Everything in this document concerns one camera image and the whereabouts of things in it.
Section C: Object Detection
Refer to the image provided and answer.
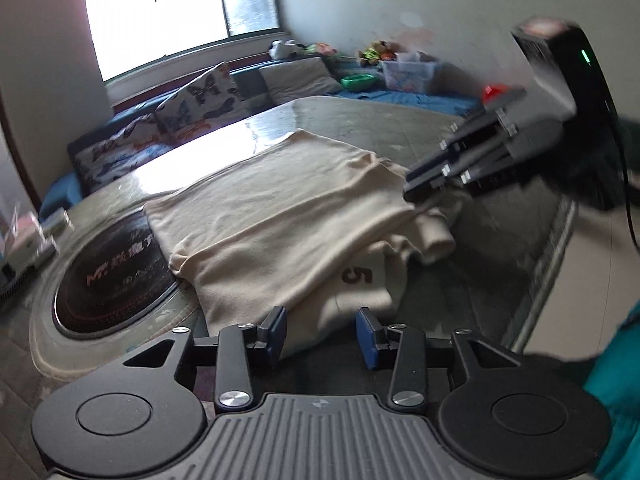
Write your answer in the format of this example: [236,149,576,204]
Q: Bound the green plastic bowl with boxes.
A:
[341,73,377,92]

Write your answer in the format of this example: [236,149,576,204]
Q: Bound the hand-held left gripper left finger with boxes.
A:
[122,305,288,413]

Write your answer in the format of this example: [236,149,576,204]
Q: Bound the blue sofa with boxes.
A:
[39,55,483,218]

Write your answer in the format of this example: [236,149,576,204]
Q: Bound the square butterfly print pillow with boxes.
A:
[155,62,251,136]

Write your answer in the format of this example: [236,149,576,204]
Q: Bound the black perforated watch strap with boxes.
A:
[0,262,23,306]

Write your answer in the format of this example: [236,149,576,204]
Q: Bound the round black heater plate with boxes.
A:
[50,210,183,338]

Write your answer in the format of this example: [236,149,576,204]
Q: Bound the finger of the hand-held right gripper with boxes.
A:
[402,119,567,204]
[437,88,529,162]

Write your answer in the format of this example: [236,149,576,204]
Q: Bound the panda plush toy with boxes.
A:
[269,39,307,60]

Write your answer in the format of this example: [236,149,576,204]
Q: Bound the wide butterfly print pillow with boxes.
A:
[70,112,173,196]

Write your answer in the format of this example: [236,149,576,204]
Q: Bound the cream sweater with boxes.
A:
[142,129,473,361]

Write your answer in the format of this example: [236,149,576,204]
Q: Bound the colourful plush toys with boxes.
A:
[357,40,403,66]

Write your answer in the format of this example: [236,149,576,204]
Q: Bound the black cable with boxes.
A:
[607,105,640,250]

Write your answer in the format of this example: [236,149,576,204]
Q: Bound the window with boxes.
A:
[82,0,281,83]

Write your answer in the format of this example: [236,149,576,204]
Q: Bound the pink white tissue pack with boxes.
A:
[0,200,51,273]

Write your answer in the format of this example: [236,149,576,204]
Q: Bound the clear plastic container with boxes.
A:
[42,208,71,232]

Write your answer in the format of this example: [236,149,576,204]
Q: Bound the grey pillow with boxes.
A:
[257,56,346,107]

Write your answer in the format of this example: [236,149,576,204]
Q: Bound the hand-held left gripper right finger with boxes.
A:
[355,306,521,408]

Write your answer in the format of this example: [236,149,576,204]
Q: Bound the clear plastic storage box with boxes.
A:
[381,52,441,95]

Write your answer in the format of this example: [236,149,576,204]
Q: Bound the person's teal jacket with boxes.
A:
[582,300,640,480]

